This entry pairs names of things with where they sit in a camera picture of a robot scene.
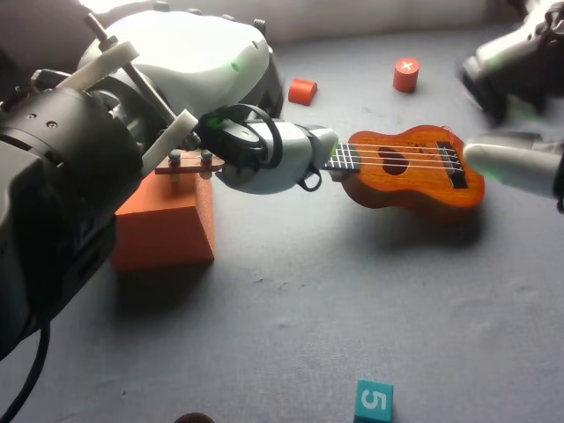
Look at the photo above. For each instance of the orange half-cylinder block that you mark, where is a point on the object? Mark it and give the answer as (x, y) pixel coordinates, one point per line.
(302, 91)

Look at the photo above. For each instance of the dark brown round object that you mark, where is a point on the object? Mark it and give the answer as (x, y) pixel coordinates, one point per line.
(196, 418)

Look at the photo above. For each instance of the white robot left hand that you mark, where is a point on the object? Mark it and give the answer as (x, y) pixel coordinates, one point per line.
(194, 53)

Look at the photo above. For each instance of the large orange cube block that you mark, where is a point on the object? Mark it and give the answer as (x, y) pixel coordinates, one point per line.
(163, 233)

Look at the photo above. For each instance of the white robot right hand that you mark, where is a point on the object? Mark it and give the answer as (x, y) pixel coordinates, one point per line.
(511, 165)

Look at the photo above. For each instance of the teal number five block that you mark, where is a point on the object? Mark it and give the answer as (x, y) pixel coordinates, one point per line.
(373, 402)

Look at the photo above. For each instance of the orange ukulele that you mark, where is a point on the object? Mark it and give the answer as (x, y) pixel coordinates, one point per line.
(418, 189)

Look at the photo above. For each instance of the orange cylinder block white cross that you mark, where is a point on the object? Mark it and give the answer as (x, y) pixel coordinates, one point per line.
(405, 77)

